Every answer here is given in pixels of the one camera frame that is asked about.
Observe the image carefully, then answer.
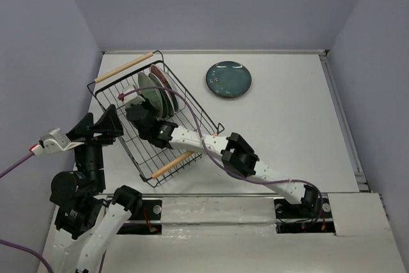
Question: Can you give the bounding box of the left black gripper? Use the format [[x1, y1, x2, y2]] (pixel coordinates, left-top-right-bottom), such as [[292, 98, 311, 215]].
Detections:
[[67, 102, 126, 189]]

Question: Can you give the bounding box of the white orange sunburst plate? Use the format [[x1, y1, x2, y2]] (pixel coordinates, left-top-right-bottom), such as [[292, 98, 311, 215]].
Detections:
[[148, 72, 176, 117]]

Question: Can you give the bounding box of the light green flower plate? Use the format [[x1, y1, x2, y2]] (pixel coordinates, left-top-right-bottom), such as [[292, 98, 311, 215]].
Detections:
[[137, 72, 163, 118]]

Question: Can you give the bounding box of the red and teal floral plate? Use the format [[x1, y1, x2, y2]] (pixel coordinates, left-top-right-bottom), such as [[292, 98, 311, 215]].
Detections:
[[150, 65, 180, 113]]

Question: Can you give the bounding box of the dark teal speckled plate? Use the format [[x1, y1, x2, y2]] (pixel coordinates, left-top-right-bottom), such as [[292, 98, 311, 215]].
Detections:
[[205, 61, 252, 99]]

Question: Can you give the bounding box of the small yellow patterned dish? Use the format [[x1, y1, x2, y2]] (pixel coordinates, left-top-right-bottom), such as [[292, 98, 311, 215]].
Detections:
[[141, 99, 157, 116]]

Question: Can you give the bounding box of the small blue patterned dish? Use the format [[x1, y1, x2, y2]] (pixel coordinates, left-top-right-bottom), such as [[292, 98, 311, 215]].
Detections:
[[160, 93, 174, 118]]

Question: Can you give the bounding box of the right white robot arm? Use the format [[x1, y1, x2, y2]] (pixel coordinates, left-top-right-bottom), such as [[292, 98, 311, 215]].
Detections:
[[125, 102, 323, 219]]

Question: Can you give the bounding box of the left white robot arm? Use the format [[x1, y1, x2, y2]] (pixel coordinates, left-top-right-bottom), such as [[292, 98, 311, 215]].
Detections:
[[44, 105, 142, 272]]

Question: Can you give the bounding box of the black wire dish rack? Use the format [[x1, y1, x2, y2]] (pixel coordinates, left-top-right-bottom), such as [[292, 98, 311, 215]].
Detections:
[[88, 51, 225, 188]]

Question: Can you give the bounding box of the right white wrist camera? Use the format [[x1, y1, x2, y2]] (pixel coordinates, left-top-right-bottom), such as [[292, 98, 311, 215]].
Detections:
[[118, 84, 145, 108]]

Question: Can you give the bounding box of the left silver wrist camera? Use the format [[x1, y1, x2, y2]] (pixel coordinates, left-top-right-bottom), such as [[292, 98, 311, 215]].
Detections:
[[29, 128, 83, 156]]

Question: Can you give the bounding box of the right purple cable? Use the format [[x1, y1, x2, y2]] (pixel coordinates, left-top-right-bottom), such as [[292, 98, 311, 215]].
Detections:
[[117, 86, 323, 226]]

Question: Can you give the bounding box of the purple cable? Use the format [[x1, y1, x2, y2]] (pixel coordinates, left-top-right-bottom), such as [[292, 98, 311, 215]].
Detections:
[[0, 150, 54, 273], [117, 86, 323, 226]]

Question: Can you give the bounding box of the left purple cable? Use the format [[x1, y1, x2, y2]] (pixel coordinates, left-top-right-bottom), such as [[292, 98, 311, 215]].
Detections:
[[0, 150, 54, 273]]

